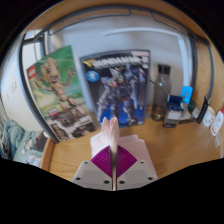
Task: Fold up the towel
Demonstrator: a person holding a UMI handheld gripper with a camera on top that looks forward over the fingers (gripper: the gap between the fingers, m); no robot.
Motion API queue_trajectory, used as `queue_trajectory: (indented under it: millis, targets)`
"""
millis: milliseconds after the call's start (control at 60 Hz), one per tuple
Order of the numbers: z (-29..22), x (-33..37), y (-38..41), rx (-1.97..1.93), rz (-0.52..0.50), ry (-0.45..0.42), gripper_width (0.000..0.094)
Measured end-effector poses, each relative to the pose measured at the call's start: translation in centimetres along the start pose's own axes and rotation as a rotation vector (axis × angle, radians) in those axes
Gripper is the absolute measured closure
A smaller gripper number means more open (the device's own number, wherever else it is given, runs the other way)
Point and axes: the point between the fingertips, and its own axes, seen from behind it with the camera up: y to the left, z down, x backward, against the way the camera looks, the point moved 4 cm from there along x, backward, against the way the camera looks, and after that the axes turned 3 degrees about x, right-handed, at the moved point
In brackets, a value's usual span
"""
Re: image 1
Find white cup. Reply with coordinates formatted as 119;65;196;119
202;106;217;128

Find black flat laptop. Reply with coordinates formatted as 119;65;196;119
33;131;50;153

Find small dark blue box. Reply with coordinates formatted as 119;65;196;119
162;94;186;129

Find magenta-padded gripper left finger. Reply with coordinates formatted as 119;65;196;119
71;145;114;192

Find grey metal desk frame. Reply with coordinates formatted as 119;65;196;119
18;4;216;144

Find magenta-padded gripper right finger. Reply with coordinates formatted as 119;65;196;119
116;145;158;192

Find dark translucent water bottle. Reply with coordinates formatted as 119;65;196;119
150;64;172;122

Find light blue carton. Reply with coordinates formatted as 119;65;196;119
179;85;194;106

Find black cylindrical shaver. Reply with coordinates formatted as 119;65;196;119
196;95;211;125

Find white wall switch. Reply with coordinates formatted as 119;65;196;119
9;79;19;95

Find green toy box with tree figure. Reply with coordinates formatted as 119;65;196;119
26;44;98;143

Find blue robot model kit box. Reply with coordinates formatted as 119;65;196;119
79;49;151;128

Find dark green round object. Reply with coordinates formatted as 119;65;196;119
188;101;198;113

